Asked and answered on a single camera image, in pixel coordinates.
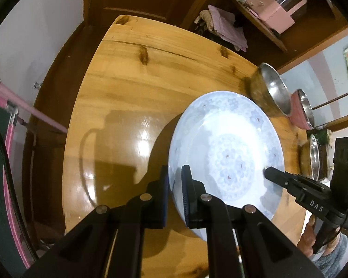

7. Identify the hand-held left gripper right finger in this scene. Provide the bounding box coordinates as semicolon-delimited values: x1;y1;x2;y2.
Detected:
181;164;325;278

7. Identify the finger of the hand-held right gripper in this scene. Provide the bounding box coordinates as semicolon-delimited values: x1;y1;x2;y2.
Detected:
263;166;332;201

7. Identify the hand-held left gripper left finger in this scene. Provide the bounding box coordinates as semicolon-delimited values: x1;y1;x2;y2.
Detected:
23;165;170;278

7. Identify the large steel bowl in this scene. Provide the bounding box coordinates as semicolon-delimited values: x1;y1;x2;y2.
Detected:
300;133;331;181

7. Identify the blue patterned plate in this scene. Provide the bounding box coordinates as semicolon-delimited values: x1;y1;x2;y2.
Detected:
168;91;285;242

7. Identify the pink bowl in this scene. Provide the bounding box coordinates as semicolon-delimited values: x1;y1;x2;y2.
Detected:
287;91;312;130

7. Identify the medium steel bowl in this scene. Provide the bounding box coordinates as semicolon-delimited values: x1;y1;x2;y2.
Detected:
296;89;315;129

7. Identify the small steel bowl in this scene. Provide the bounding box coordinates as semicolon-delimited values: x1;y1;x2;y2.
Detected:
248;63;292;118

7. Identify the person's right forearm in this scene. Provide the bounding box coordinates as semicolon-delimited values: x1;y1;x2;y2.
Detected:
310;233;348;278

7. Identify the person's right hand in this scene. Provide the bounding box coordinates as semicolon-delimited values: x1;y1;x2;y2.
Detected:
297;211;341;258

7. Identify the brown wooden shelf unit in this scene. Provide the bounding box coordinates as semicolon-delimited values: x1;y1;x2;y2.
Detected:
180;0;348;73

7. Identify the pink cloth pile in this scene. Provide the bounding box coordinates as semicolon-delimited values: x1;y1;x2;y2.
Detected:
200;5;248;52

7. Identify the pink basket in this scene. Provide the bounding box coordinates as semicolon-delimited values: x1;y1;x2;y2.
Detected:
246;0;307;34

